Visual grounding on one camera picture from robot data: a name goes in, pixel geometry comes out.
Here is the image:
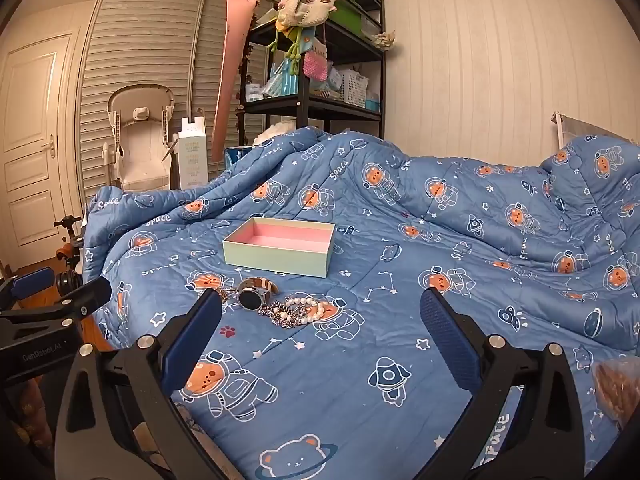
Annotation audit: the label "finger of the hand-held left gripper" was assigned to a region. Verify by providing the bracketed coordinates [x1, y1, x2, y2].
[0, 267, 56, 311]
[0, 276, 113, 342]

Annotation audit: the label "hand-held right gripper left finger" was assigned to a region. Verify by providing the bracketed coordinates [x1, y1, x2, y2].
[52, 289, 236, 480]

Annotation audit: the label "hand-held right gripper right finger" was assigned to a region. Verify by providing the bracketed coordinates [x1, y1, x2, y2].
[419, 287, 601, 480]

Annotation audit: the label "round watch with brown strap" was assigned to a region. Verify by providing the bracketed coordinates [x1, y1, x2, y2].
[235, 276, 281, 310]

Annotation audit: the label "silver chain bracelet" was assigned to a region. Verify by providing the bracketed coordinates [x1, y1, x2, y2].
[257, 300, 301, 331]

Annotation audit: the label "green box with pink lining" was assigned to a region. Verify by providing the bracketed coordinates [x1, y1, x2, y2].
[222, 217, 337, 278]

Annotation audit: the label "white pearl bracelet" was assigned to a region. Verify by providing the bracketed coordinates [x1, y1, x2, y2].
[277, 295, 333, 328]

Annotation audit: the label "black metal stand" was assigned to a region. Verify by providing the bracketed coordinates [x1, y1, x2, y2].
[52, 215, 88, 301]

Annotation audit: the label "blue astronaut bear printed blanket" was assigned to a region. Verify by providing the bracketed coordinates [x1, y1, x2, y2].
[82, 127, 640, 480]

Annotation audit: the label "white panelled door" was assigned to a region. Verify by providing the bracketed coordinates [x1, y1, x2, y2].
[0, 35, 73, 261]

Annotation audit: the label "white high chair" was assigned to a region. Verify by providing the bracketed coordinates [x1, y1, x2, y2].
[100, 85, 176, 191]

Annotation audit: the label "tall white carton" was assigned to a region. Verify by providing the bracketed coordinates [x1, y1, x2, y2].
[177, 116, 207, 188]

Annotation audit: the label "orange textured cloth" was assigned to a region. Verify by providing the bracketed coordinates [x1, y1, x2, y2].
[590, 357, 640, 431]

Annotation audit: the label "blue cardboard box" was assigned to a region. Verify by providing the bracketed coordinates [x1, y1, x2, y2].
[224, 146, 256, 171]

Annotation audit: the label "white fluffy cushion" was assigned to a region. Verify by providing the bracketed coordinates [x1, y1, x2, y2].
[252, 120, 298, 146]

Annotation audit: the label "louvered closet doors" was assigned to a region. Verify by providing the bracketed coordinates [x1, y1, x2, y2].
[75, 0, 271, 196]

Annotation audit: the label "white plastic basket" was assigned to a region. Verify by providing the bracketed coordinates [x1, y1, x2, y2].
[340, 71, 369, 108]

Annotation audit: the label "long pink cardboard piece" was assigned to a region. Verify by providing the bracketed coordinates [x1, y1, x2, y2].
[211, 0, 258, 161]

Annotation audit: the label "blue striped gift bag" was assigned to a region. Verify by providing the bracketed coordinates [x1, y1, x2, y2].
[270, 57, 301, 98]

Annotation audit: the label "black metal shelf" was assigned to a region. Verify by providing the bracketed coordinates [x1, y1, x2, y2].
[239, 0, 387, 146]

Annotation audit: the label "pink crocheted pouch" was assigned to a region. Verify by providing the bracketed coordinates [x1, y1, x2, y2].
[304, 50, 331, 81]

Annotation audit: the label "green hanging toy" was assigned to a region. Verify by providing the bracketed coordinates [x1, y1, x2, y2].
[267, 25, 308, 76]

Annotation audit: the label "green handbag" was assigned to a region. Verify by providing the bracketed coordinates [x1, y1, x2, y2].
[327, 0, 381, 36]

